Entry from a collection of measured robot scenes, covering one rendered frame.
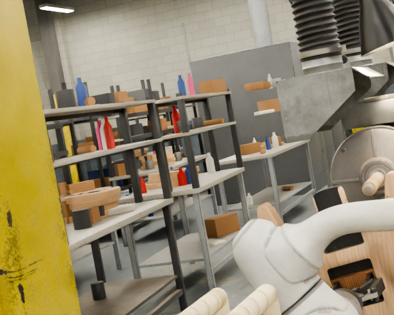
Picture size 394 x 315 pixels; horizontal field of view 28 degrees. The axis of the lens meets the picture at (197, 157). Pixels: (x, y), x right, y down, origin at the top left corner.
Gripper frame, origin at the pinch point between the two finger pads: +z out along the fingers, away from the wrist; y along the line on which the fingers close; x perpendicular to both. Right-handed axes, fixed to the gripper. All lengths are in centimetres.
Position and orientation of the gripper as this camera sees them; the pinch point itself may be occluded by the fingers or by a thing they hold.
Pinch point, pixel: (355, 285)
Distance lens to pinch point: 177.9
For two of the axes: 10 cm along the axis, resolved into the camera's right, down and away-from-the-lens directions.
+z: 3.3, -1.0, 9.4
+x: -3.2, -9.5, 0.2
